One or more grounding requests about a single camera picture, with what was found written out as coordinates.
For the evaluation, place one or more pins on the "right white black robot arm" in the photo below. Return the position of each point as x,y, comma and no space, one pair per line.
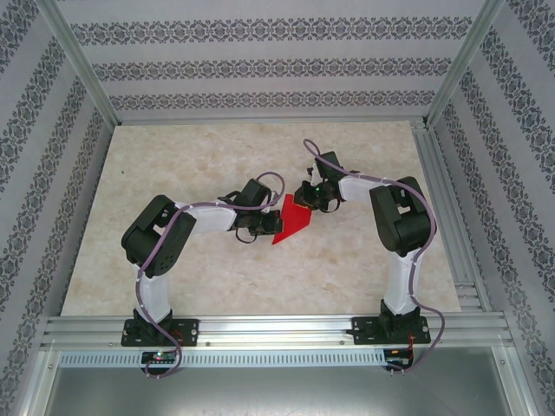
403,225

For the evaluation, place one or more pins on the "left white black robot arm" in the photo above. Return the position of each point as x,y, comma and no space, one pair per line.
152,247

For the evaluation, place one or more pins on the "grey metal sheet panel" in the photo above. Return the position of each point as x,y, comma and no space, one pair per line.
277,394

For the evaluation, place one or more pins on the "long aluminium mounting rail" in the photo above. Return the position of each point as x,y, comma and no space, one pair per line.
277,329

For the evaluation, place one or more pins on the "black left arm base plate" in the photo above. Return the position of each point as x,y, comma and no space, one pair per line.
191,331

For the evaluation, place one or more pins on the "aluminium side rail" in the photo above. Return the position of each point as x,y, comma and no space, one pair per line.
455,225

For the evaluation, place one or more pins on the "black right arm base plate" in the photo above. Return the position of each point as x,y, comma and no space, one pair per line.
364,331

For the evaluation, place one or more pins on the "aluminium frame post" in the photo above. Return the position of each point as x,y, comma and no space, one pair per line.
464,65
80,65

